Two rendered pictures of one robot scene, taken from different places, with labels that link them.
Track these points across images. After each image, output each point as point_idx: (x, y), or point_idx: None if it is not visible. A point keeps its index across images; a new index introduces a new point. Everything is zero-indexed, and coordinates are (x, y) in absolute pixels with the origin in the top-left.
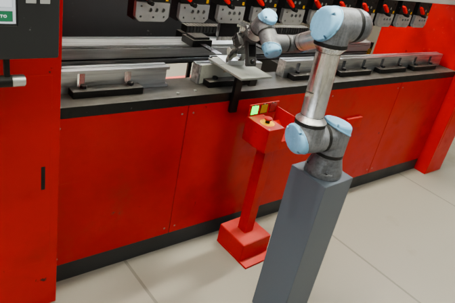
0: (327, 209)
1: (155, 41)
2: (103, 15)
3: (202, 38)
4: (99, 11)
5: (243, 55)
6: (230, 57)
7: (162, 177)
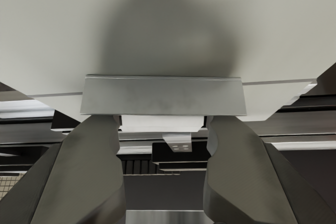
0: None
1: (279, 146)
2: (318, 176)
3: (183, 165)
4: (328, 183)
5: (114, 183)
6: (264, 151)
7: None
